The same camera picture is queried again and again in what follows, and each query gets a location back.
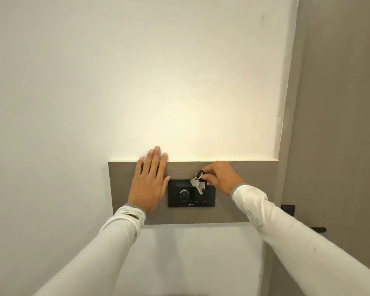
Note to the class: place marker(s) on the person's right hand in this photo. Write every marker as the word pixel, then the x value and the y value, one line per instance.
pixel 223 178

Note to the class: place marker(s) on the person's left hand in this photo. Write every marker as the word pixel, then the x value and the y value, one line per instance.
pixel 148 188

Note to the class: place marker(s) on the person's left middle finger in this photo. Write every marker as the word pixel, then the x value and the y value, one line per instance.
pixel 155 160

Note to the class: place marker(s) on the person's left thumb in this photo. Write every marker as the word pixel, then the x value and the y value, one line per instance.
pixel 167 185

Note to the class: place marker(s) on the person's right thumb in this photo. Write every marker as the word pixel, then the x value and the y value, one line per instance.
pixel 210 179

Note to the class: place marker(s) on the person's left little finger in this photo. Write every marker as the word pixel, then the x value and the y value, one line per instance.
pixel 139 166

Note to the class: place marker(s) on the person's left forearm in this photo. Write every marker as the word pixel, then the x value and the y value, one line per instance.
pixel 98 252

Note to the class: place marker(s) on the person's right forearm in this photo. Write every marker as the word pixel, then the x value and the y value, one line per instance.
pixel 299 240

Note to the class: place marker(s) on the silver key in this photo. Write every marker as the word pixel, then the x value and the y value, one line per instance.
pixel 194 182
pixel 199 188

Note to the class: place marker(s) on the black round regulator knob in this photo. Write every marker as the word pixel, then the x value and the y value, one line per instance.
pixel 184 194

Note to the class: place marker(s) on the grey door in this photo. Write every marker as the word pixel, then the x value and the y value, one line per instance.
pixel 336 104

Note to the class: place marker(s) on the black wall switch panel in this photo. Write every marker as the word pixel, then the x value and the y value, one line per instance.
pixel 185 200

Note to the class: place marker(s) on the grey wooden wall panel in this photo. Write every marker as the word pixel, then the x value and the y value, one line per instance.
pixel 228 209

